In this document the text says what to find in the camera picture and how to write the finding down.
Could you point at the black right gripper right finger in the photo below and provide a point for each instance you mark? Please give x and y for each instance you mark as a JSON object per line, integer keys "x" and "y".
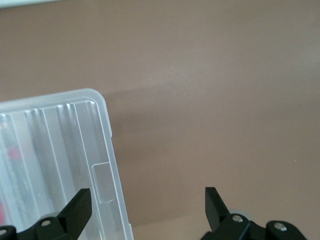
{"x": 217, "y": 215}

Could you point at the clear ribbed plastic lid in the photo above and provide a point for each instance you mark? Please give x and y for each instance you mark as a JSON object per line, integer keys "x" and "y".
{"x": 62, "y": 140}

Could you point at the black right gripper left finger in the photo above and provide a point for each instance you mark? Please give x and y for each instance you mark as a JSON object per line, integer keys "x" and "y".
{"x": 72, "y": 217}

